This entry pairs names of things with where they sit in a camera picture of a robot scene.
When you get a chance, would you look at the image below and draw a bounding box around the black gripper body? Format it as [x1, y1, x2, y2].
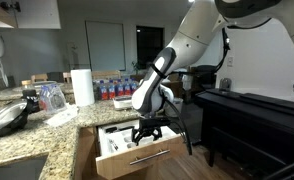
[138, 115, 172, 135]

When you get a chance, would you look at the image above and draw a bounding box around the wooden drawer with metal handle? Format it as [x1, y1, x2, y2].
[95, 119, 188, 180]

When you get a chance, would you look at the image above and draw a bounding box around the white open cabinet door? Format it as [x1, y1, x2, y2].
[14, 0, 62, 30]

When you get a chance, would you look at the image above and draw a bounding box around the white cutlery tray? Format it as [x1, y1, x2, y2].
[97, 119, 179, 157]

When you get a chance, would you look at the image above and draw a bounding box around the metal cutlery piece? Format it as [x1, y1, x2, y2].
[108, 139, 120, 152]

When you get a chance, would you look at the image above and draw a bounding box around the white waste bin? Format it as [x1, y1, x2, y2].
[168, 97, 185, 118]

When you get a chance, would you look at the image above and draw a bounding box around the white rectangular dish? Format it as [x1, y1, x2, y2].
[112, 95, 135, 111]

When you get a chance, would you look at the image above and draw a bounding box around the red label water bottle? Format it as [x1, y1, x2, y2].
[107, 79, 116, 100]
[98, 79, 108, 101]
[123, 78, 132, 97]
[115, 78, 125, 98]
[130, 78, 139, 96]

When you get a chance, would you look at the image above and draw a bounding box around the green house plant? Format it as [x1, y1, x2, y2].
[131, 59, 145, 75]

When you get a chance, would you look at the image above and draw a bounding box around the white paper towel roll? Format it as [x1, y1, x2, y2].
[70, 68, 96, 108]

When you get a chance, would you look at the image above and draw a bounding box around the white paper sheet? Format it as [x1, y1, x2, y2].
[44, 105, 79, 128]

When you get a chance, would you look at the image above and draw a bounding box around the black piano bench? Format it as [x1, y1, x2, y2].
[208, 126, 288, 178]

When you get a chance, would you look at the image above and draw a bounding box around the narrow wooden chair back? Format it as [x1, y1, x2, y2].
[62, 71, 72, 84]

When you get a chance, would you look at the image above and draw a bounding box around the white projector screen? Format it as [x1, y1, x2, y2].
[84, 20, 127, 72]

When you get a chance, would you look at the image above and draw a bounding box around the clear plastic bag of bottles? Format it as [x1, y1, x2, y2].
[38, 83, 68, 113]

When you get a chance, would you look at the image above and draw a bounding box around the black upright piano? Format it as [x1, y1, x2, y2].
[195, 87, 294, 180]

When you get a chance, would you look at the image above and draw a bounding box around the dark sink basin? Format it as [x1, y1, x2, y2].
[0, 153, 50, 180]

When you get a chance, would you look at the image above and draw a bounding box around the black pan with lid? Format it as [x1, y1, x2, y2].
[0, 89, 40, 139]

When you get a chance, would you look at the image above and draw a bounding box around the black tripod leg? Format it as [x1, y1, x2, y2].
[263, 155, 294, 180]

